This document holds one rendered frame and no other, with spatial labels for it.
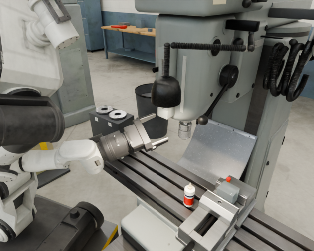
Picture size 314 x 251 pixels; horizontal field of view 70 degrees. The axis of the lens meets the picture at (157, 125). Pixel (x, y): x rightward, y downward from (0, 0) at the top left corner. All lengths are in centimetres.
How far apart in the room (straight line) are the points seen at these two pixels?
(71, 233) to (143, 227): 48
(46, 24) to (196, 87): 41
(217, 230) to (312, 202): 189
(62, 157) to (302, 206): 221
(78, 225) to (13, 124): 92
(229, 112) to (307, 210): 158
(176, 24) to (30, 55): 37
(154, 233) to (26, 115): 69
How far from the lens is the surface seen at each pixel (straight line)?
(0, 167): 79
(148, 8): 67
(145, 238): 101
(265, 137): 118
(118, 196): 229
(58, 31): 59
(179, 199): 99
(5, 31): 65
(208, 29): 63
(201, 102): 69
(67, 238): 137
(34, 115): 57
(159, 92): 51
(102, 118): 119
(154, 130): 293
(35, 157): 81
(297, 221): 240
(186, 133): 83
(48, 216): 153
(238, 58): 78
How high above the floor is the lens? 167
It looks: 30 degrees down
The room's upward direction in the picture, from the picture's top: straight up
